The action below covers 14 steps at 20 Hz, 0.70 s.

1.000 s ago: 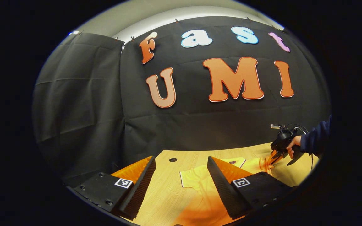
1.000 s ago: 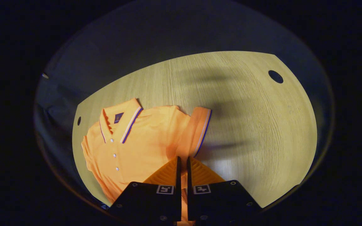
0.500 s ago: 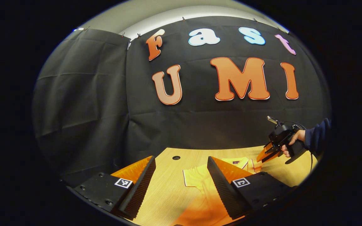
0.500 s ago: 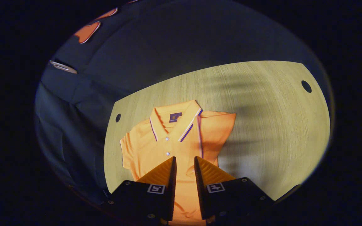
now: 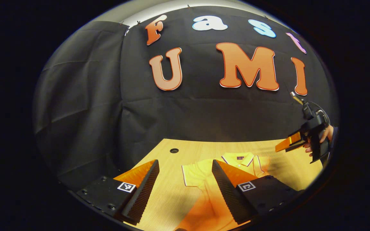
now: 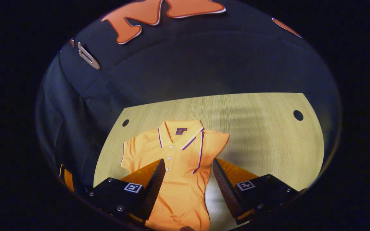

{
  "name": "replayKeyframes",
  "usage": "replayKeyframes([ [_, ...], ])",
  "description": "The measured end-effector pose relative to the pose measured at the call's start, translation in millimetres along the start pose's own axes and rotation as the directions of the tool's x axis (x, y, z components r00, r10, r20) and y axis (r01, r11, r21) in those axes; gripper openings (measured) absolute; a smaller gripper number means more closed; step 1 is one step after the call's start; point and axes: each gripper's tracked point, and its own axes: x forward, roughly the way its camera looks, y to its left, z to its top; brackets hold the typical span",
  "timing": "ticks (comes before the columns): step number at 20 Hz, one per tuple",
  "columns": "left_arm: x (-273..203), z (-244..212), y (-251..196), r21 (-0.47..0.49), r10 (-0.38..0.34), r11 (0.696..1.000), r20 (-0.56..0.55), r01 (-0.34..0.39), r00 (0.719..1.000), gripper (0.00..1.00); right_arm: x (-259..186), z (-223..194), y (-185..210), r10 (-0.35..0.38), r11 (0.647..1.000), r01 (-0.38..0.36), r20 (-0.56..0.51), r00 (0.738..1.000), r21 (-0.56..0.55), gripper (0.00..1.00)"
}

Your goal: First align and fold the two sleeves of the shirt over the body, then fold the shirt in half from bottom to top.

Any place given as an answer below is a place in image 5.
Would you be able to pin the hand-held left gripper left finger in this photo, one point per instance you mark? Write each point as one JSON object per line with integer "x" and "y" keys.
{"x": 143, "y": 192}

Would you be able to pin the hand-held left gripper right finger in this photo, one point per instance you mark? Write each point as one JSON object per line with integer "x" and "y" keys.
{"x": 230, "y": 192}

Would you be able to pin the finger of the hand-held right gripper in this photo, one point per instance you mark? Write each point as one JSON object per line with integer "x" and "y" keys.
{"x": 289, "y": 142}

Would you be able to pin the orange T-shirt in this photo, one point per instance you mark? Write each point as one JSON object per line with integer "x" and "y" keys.
{"x": 210, "y": 205}

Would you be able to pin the black backdrop cloth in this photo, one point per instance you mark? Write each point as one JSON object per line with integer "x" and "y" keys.
{"x": 188, "y": 112}

